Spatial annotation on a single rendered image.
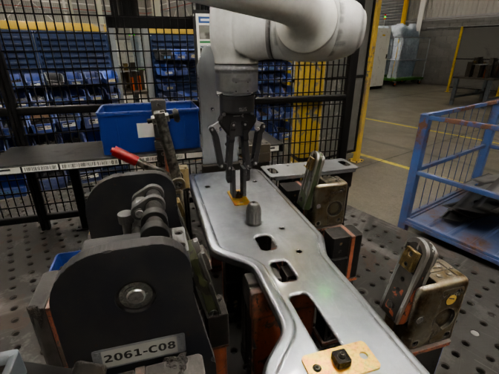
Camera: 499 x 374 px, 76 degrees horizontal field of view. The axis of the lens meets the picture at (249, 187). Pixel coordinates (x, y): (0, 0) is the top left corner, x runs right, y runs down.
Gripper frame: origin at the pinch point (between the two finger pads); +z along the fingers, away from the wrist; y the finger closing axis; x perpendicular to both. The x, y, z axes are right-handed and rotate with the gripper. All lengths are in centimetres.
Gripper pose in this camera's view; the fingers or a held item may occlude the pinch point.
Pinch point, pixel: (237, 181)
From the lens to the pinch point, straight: 76.3
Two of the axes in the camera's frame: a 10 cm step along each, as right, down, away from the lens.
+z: 0.0, 9.2, 3.9
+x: -2.8, -3.7, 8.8
